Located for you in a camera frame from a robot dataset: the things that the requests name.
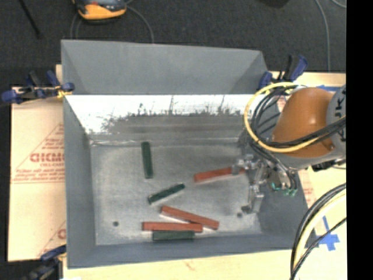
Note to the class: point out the red-brown flat block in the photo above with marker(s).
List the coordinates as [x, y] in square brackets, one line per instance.
[189, 217]
[172, 226]
[214, 175]

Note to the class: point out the dark green flat block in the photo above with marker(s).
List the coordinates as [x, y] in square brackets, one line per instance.
[173, 235]
[147, 160]
[166, 193]

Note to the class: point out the black cylinder on white bracket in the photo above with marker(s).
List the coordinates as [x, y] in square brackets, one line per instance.
[322, 166]

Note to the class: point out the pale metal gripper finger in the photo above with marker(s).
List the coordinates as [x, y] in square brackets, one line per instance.
[254, 201]
[241, 165]

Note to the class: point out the grey metal bin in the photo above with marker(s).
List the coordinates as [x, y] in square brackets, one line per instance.
[163, 162]

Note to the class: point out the brown cardboard board, red print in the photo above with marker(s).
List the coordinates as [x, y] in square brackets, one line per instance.
[35, 185]

